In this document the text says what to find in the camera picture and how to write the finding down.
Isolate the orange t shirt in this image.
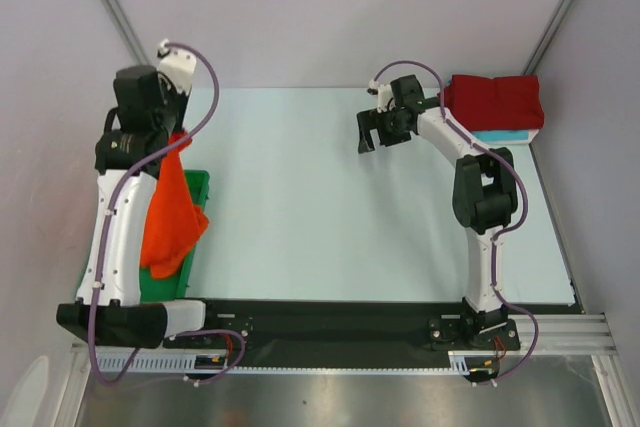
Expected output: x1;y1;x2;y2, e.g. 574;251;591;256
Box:
140;139;209;280

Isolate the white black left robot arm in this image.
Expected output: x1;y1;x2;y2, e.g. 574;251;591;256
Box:
56;40;221;349

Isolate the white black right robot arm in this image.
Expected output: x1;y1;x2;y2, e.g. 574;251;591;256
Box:
356;75;519;348

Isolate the folded dark red t shirt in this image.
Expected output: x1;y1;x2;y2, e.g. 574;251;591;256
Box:
438;74;545;131

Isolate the folded turquoise t shirt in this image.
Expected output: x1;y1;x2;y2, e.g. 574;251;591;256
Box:
473;130;531;145

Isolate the green plastic tray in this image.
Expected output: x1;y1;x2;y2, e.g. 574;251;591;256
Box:
74;169;211;306

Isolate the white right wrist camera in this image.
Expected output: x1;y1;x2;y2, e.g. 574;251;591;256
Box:
367;79;395;113

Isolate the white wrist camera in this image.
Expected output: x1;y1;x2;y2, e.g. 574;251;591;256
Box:
367;79;395;113
157;39;197;97

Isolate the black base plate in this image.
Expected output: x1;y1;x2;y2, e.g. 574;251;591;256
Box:
99;299;586;373

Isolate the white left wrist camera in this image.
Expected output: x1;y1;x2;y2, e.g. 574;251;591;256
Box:
157;39;197;97

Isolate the right aluminium corner post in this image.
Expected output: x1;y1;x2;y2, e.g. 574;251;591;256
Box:
522;0;576;75

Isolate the aluminium corner post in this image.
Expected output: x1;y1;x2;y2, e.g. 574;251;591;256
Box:
100;0;149;64
522;0;576;75

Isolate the aluminium front rail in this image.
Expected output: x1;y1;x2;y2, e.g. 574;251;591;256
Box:
96;313;613;351

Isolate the left aluminium corner post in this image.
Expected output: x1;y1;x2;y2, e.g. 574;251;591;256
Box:
100;0;149;64

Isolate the grey slotted cable duct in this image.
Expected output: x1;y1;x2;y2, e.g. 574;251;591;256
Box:
97;352;491;376

